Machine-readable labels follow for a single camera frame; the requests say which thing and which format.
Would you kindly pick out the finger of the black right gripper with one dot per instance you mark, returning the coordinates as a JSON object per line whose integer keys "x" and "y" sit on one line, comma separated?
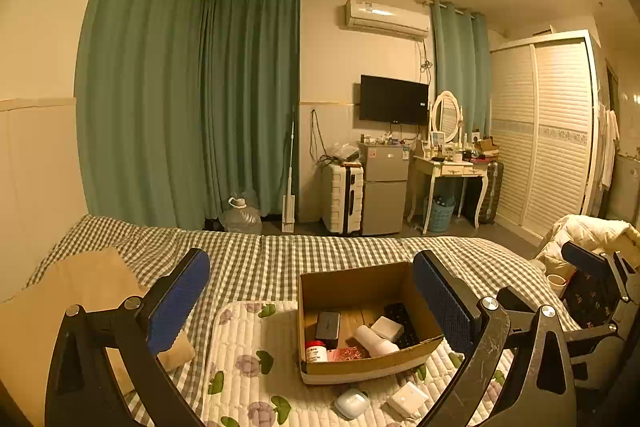
{"x": 626, "y": 278}
{"x": 523, "y": 319}

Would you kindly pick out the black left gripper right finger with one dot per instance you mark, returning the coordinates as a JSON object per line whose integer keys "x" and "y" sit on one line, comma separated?
{"x": 539, "y": 388}

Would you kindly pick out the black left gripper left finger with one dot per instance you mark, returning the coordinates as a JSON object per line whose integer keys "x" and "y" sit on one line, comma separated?
{"x": 82, "y": 389}

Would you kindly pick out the black remote control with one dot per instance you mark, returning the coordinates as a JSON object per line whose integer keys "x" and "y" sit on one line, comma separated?
{"x": 398, "y": 313}

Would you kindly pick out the white plug charger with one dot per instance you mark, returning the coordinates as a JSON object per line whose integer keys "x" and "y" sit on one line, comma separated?
{"x": 387, "y": 329}

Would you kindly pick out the white plastic bottle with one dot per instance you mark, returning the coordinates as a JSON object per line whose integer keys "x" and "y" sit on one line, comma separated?
{"x": 375, "y": 345}

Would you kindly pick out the dark grey UGREEN charger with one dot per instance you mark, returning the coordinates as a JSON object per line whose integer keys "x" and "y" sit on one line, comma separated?
{"x": 328, "y": 328}

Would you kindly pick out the white bottle red cap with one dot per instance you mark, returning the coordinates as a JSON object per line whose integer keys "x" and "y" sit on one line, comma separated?
{"x": 316, "y": 351}

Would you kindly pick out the white puffy jacket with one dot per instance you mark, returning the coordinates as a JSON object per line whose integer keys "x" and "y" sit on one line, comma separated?
{"x": 593, "y": 234}

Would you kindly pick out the tan pillow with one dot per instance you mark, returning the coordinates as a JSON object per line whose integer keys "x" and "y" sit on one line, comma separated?
{"x": 30, "y": 321}

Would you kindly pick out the white square charger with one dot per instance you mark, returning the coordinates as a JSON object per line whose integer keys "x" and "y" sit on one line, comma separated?
{"x": 408, "y": 400}

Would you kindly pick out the brown cardboard box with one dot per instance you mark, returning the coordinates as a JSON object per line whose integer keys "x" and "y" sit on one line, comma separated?
{"x": 360, "y": 296}

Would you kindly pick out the blue laundry basket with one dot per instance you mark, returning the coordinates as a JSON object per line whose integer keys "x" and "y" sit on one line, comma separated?
{"x": 439, "y": 212}

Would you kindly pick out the light blue earbuds case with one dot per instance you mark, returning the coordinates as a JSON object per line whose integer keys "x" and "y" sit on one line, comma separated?
{"x": 351, "y": 403}

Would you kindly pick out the white dressing table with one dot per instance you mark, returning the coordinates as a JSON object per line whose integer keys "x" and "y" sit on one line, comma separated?
{"x": 435, "y": 170}

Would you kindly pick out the floral white quilt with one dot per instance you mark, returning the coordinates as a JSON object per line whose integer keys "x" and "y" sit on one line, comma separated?
{"x": 253, "y": 377}

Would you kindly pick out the silver mini fridge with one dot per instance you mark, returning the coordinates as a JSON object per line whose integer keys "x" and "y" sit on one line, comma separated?
{"x": 385, "y": 177}

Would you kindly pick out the white suitcase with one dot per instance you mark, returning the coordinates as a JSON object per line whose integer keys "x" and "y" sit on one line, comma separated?
{"x": 342, "y": 195}

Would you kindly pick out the grey checkered bed sheet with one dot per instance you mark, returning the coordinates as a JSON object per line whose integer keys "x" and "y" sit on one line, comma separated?
{"x": 267, "y": 268}

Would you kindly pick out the white oval vanity mirror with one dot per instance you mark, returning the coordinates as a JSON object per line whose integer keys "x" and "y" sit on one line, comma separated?
{"x": 446, "y": 119}

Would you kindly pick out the white flat mop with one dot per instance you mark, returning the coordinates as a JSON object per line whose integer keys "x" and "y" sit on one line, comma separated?
{"x": 288, "y": 200}

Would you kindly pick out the white sliding wardrobe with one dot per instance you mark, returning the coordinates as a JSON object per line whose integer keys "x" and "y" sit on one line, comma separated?
{"x": 544, "y": 118}

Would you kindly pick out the clear water jug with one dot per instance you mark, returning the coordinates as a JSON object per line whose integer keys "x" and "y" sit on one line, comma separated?
{"x": 241, "y": 217}

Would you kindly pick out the green curtain right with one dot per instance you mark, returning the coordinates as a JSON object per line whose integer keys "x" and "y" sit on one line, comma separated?
{"x": 463, "y": 62}

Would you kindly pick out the green curtain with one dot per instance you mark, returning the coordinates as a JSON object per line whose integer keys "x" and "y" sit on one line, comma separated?
{"x": 183, "y": 104}
{"x": 463, "y": 62}

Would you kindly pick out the green curtain left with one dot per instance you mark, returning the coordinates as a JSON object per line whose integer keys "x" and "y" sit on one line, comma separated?
{"x": 183, "y": 104}

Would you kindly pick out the white air conditioner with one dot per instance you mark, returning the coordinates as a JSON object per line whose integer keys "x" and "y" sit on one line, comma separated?
{"x": 386, "y": 19}

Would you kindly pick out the black wall television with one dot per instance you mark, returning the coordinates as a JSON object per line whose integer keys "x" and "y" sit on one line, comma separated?
{"x": 393, "y": 101}

